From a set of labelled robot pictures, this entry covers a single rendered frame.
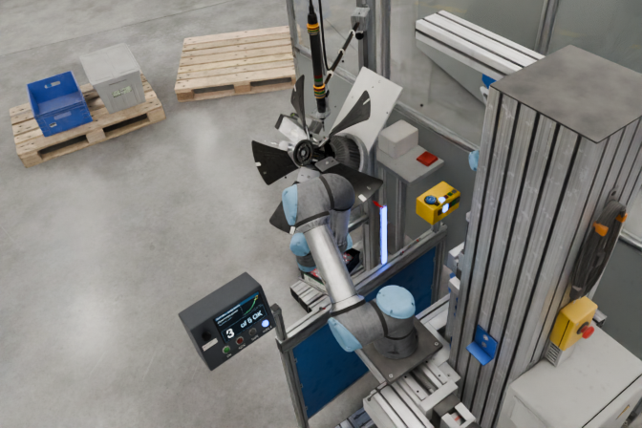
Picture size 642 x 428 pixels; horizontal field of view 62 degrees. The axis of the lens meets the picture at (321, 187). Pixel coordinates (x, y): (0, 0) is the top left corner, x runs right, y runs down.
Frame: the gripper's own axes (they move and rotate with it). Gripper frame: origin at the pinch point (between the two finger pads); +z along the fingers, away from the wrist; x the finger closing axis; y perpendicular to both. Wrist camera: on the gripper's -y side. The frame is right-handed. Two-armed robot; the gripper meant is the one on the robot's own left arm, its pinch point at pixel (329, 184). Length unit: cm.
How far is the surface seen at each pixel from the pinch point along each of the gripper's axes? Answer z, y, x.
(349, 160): 20.8, -2.7, 4.2
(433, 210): 4.3, -40.1, 15.4
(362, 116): 17.3, -13.1, -21.6
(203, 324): -75, 19, -9
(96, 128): 143, 256, 76
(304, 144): 16.2, 14.1, -7.9
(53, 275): 7, 209, 96
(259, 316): -63, 8, 2
